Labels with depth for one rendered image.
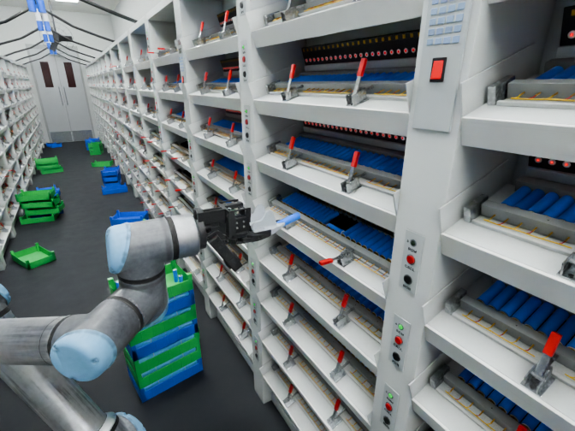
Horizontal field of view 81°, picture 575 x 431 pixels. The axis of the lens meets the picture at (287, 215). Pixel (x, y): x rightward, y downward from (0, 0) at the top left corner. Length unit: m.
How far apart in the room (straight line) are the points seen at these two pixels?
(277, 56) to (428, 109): 0.66
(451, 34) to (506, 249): 0.32
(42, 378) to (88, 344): 0.57
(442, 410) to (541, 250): 0.39
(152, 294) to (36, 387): 0.56
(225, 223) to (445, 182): 0.44
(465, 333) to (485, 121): 0.37
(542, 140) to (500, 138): 0.05
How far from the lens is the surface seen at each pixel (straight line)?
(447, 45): 0.60
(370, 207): 0.73
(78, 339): 0.67
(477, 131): 0.58
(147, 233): 0.69
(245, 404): 1.76
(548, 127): 0.53
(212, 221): 0.73
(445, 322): 0.72
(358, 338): 0.94
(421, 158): 0.63
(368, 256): 0.84
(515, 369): 0.68
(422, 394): 0.85
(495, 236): 0.62
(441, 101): 0.60
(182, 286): 1.60
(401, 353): 0.80
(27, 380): 1.22
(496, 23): 0.63
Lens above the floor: 1.35
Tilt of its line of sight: 21 degrees down
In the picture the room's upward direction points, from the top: straight up
